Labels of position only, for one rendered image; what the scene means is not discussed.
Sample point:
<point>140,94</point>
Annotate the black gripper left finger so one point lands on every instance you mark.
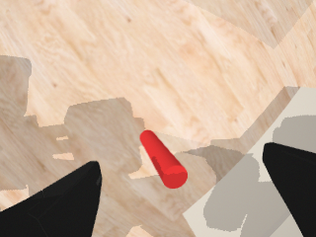
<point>67,208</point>

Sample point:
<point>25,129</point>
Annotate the red peg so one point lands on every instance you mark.
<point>172,173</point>

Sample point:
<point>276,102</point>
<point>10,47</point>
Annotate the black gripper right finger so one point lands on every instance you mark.
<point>293,172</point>

